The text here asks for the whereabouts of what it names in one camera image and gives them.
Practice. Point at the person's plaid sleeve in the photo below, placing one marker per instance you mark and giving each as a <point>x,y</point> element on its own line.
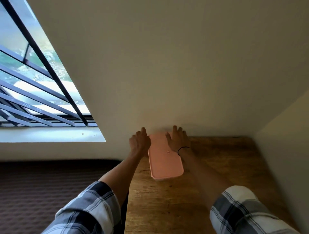
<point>241,212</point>
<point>89,209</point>

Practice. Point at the person's right forearm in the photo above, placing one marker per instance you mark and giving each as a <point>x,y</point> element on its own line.
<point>202,177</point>

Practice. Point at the person's right hand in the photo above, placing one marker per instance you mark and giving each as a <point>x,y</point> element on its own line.
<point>179,142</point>

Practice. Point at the pink rectangular lidded box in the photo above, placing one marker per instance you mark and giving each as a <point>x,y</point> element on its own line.
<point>164,166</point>

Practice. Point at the person's right thumb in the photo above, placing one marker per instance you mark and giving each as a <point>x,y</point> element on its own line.
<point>168,138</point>

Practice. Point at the person's left plaid sleeve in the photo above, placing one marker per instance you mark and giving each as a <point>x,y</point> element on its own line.
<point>89,209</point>

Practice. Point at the person's right plaid sleeve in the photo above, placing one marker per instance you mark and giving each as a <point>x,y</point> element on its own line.
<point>241,212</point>

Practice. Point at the person's left fingers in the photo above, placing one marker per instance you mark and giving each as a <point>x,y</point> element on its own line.
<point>142,132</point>

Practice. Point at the person's left hand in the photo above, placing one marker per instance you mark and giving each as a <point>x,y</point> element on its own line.
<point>139,144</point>

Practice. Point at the white window sill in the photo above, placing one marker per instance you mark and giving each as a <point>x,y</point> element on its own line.
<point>48,134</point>

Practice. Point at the person's left forearm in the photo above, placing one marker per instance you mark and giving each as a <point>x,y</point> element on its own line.
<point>123,174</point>

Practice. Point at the black metal window grille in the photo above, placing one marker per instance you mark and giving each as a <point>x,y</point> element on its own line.
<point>52,72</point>

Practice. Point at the brown patterned mattress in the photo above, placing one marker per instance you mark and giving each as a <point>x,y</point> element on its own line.
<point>48,192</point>

